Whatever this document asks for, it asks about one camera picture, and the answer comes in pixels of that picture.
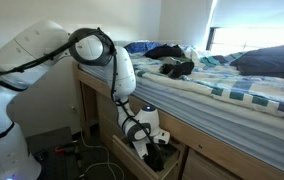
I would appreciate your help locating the grey sock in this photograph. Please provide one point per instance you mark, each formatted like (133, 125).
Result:
(178, 60)

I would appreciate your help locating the dark striped sock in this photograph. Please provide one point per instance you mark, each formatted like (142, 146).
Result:
(168, 70)

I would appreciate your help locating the small closed wooden drawer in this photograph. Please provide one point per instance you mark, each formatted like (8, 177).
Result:
(103, 116)

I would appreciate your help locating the blue pillow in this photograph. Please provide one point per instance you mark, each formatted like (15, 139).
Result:
(142, 46)

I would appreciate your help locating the blue teal checked duvet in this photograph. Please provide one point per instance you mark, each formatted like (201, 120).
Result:
(242, 86)

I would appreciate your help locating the small dark navy garment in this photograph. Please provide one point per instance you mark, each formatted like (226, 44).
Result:
(163, 51)

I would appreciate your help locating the light wooden bed frame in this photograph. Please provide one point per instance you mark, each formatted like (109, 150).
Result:
(195, 136)

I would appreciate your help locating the large wooden drawer front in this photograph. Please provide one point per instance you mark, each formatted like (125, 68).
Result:
(208, 166)

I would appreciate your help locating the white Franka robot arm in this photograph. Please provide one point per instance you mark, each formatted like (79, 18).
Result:
(32, 50)

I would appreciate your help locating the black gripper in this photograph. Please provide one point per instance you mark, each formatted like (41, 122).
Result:
(154, 156)

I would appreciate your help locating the large dark purple garment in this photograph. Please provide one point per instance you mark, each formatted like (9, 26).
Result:
(268, 63)

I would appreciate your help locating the mattress with light blue sheet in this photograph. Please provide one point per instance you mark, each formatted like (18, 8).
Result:
(215, 113)

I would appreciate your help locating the open wooden drawer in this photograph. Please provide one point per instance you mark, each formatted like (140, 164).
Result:
(132, 158)

